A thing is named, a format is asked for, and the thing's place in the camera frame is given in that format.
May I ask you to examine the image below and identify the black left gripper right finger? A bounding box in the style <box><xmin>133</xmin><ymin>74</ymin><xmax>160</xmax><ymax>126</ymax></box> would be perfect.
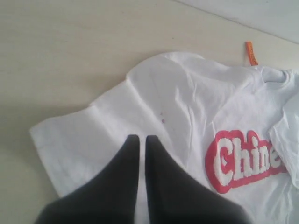
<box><xmin>145</xmin><ymin>135</ymin><xmax>251</xmax><ymax>224</ymax></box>

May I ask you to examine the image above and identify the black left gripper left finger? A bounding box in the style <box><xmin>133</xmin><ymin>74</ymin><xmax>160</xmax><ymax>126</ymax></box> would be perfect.
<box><xmin>35</xmin><ymin>135</ymin><xmax>140</xmax><ymax>224</ymax></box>

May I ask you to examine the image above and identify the white t-shirt red logo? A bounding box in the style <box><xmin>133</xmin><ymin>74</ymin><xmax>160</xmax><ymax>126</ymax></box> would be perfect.
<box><xmin>30</xmin><ymin>52</ymin><xmax>299</xmax><ymax>224</ymax></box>

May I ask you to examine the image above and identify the small orange tag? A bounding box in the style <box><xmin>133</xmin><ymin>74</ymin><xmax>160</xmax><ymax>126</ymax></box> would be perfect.
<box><xmin>245</xmin><ymin>42</ymin><xmax>258</xmax><ymax>66</ymax></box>

